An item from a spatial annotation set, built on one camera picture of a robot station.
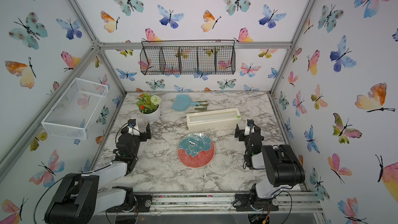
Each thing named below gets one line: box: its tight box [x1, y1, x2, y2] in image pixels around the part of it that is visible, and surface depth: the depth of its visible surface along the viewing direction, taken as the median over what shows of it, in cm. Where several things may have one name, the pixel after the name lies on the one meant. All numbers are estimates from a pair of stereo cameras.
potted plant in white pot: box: [135, 92, 162, 122], surface depth 97 cm
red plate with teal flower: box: [177, 132, 216, 168], surface depth 92 cm
